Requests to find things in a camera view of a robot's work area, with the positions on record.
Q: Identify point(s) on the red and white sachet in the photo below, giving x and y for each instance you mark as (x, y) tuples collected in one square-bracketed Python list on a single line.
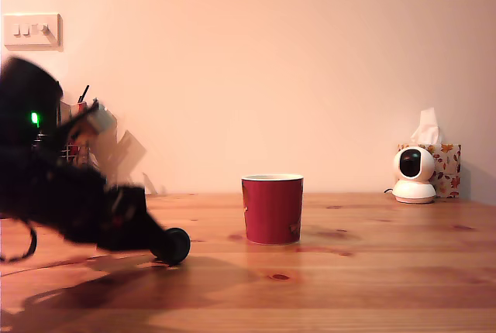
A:
[(81, 107)]

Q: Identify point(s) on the dark wooden chopstick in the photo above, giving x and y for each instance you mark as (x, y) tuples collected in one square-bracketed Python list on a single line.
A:
[(84, 93)]

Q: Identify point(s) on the red mug with cartoon print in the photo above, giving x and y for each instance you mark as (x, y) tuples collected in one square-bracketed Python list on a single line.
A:
[(273, 209)]

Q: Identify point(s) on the white tissue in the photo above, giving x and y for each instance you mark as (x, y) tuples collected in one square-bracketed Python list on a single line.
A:
[(426, 128)]

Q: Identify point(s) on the leaf print tissue box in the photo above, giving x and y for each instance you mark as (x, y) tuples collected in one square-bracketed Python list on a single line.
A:
[(449, 170)]

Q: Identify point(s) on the white light switch plate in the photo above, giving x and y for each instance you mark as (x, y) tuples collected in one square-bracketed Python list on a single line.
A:
[(31, 31)]

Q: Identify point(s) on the small white round camera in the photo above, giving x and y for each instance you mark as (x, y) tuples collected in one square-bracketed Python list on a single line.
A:
[(414, 178)]

